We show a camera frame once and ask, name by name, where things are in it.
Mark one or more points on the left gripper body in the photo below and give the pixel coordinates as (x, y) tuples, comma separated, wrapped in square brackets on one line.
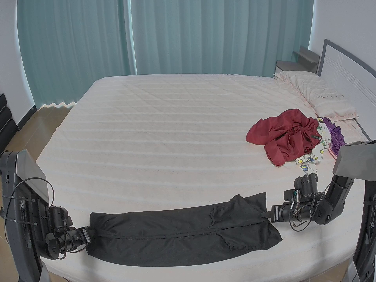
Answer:
[(79, 236)]

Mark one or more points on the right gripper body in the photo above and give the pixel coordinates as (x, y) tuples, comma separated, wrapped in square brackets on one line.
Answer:
[(283, 213)]

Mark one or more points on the black trousers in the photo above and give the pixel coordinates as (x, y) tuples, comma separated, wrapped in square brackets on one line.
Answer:
[(176, 231)]

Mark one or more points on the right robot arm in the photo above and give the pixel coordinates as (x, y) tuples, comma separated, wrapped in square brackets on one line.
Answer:
[(337, 192)]

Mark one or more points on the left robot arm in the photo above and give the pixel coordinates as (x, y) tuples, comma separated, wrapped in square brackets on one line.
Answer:
[(17, 216)]

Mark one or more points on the bed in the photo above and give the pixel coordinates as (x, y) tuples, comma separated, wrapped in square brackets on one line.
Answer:
[(176, 128)]

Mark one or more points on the white printed garment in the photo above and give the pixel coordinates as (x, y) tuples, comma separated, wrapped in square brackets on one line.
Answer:
[(308, 159)]

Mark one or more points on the pink garment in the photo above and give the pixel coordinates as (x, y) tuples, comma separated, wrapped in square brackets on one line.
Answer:
[(333, 153)]

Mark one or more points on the dark red garment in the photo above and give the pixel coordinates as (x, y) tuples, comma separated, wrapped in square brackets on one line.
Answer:
[(288, 128)]

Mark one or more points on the purple garment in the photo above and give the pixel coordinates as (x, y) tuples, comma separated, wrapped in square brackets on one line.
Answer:
[(335, 132)]

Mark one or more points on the pale pink pillow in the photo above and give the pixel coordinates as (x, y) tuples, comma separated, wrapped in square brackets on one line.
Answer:
[(317, 92)]

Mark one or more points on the black cabinet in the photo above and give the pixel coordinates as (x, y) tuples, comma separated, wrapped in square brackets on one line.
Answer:
[(6, 119)]

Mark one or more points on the grey bedside table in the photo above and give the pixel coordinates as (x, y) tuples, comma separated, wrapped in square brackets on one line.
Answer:
[(293, 65)]

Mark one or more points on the blue-green curtain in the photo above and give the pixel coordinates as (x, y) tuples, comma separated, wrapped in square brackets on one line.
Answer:
[(73, 40), (220, 25)]

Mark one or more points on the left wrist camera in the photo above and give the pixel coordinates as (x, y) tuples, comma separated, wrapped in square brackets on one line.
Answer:
[(58, 216)]

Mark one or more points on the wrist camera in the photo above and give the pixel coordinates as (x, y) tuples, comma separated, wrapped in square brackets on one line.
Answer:
[(307, 183), (58, 216)]

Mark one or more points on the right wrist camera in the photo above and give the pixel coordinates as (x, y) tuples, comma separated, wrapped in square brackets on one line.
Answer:
[(307, 183)]

